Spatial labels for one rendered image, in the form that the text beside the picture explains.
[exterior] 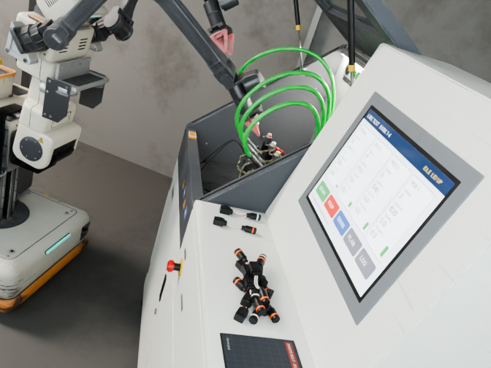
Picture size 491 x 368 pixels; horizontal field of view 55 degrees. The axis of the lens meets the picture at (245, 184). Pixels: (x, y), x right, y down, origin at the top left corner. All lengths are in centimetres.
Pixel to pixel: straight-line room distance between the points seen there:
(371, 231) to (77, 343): 157
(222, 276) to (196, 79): 244
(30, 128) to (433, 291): 164
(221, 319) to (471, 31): 261
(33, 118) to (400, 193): 148
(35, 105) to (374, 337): 157
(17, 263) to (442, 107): 174
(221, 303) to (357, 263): 30
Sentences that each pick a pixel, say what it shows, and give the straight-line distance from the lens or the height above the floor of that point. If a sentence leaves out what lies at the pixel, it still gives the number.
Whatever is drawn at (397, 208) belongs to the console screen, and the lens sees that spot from 96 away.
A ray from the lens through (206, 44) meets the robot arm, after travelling 161.
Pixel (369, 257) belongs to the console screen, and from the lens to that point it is 97.
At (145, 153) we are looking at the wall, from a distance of 374.
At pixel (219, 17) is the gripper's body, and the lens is 186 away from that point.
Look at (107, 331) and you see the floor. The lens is 233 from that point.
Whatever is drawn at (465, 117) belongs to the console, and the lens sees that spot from 95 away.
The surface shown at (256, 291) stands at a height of 101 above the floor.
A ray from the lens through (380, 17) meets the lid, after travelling 132.
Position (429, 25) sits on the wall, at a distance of 323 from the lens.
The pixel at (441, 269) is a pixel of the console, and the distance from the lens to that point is 84.
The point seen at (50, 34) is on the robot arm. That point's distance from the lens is 173.
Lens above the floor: 164
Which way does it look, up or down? 24 degrees down
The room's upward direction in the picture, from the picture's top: 19 degrees clockwise
